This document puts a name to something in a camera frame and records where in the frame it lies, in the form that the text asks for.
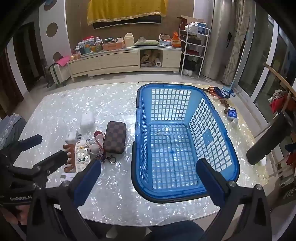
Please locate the white charger plug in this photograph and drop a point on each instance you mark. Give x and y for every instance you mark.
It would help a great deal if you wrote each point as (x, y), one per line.
(70, 138)

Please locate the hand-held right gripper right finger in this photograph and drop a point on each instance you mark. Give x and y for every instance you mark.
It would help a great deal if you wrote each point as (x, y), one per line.
(211, 183)

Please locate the yellow cloth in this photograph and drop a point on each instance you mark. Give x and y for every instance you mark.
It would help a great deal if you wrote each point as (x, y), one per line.
(124, 9)

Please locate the cardboard box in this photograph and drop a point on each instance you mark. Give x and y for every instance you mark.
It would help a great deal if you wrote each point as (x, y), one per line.
(185, 19)

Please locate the person's left hand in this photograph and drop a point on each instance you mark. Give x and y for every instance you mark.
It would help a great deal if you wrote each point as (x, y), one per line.
(12, 214)

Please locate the cream tv cabinet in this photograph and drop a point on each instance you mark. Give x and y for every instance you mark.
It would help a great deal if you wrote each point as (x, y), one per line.
(111, 61)

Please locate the glass jar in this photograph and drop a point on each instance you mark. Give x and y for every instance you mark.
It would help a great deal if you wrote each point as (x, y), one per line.
(141, 38)

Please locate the brown checkered case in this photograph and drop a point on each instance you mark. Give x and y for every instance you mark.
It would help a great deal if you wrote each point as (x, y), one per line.
(114, 136)

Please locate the glass sliding door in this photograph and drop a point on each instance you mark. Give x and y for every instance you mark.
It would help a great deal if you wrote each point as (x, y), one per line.
(261, 58)

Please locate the blue tissue packet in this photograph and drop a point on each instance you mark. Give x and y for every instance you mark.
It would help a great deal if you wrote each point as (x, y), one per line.
(232, 113)

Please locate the patterned curtain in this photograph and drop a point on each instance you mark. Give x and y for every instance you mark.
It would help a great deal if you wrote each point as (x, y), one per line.
(238, 46)

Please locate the blue white striped glove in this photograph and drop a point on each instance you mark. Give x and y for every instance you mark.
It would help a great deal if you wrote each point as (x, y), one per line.
(222, 92)

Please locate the cream suitcase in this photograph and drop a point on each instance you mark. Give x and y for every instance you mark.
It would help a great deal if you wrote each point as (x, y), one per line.
(56, 74)

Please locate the green cushion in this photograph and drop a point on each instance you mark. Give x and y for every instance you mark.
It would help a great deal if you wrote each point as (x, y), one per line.
(145, 42)

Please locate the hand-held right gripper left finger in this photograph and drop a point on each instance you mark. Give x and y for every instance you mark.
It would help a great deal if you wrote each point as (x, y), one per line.
(89, 180)

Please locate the blue flat mop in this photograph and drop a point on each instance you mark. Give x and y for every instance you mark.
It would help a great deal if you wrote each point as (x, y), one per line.
(226, 88)

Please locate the white remote control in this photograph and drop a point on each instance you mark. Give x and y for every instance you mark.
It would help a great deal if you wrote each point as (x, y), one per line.
(81, 155)

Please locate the cluster of bottles and packets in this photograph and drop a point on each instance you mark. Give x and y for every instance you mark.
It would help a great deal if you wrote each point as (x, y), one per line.
(89, 46)

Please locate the white dog figurine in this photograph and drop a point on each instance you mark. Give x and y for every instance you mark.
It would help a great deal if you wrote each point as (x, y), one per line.
(93, 148)

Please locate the brown paper bags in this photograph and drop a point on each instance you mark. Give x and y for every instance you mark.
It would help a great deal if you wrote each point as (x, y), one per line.
(148, 58)

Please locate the white fruit basket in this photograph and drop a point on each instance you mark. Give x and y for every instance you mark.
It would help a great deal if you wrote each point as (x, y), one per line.
(165, 42)

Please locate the white metal shelf rack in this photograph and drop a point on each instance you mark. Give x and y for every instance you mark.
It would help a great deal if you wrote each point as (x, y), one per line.
(193, 43)

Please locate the grey standing air conditioner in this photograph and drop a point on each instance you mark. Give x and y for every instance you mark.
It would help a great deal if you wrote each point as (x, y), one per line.
(217, 41)

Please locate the black television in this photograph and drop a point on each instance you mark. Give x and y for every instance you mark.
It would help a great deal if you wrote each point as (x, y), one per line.
(127, 23)

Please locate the black foam cylinder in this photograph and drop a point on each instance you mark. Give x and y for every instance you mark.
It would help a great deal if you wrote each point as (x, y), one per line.
(268, 141)

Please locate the white plastic bag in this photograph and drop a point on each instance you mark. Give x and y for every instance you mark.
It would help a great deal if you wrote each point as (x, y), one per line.
(194, 26)

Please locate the orange bag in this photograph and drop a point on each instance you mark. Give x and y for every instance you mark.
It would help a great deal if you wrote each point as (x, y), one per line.
(176, 40)

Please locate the orange box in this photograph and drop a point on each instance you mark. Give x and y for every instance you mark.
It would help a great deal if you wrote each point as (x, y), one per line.
(113, 46)

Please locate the brown wooden massager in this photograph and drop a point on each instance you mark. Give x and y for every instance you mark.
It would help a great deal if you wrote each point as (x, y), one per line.
(69, 147)

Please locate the paper towel roll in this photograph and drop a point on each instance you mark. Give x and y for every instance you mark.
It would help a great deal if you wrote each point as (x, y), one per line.
(158, 62)

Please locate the blue plastic basket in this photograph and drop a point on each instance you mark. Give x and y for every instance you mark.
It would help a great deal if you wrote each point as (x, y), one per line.
(171, 152)

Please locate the white rounded box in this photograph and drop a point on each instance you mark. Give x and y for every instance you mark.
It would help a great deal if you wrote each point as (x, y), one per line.
(87, 120)

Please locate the red clothes pile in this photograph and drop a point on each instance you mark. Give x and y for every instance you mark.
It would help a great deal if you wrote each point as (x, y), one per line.
(276, 104)

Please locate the pink mat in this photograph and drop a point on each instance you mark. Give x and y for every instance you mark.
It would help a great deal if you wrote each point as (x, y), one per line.
(62, 60)

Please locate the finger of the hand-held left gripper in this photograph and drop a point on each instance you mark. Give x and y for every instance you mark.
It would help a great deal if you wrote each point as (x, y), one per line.
(30, 141)
(54, 160)

